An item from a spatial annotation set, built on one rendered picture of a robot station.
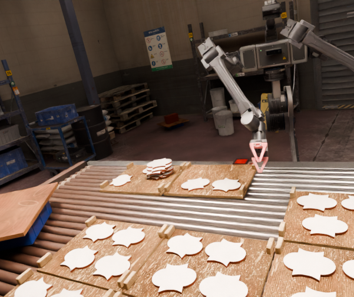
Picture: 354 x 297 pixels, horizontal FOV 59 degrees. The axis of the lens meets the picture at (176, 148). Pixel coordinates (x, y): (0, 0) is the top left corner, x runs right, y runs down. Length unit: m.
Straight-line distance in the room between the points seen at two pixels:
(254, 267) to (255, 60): 1.36
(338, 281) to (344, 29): 5.21
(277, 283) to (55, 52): 6.63
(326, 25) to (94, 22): 4.95
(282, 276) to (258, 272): 0.07
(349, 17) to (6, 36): 5.82
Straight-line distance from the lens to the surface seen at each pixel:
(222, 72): 1.50
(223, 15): 6.56
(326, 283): 1.03
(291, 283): 1.02
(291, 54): 2.09
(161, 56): 7.40
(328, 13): 5.98
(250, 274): 1.05
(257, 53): 2.08
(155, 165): 1.80
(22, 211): 1.65
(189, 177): 1.72
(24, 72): 6.73
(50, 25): 7.26
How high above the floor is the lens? 1.64
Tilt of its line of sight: 19 degrees down
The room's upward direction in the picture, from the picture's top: 12 degrees counter-clockwise
